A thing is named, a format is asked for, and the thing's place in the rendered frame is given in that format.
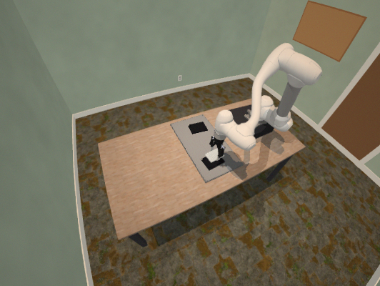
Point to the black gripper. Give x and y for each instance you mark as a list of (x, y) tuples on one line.
[(220, 147)]

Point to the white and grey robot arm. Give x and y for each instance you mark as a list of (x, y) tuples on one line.
[(301, 71)]

